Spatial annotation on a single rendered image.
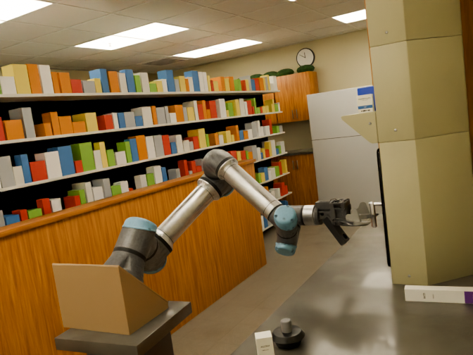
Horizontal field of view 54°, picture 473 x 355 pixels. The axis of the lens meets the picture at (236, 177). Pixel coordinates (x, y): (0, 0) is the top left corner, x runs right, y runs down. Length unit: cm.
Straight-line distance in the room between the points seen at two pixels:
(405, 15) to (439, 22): 12
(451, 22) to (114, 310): 136
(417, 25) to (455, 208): 59
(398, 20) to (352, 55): 582
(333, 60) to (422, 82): 592
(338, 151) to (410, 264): 520
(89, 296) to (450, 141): 124
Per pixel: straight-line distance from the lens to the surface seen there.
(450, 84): 162
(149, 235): 163
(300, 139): 765
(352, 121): 157
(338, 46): 744
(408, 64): 153
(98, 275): 152
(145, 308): 157
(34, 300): 288
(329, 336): 133
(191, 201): 179
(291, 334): 127
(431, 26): 160
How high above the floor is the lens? 153
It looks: 7 degrees down
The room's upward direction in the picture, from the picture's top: 8 degrees counter-clockwise
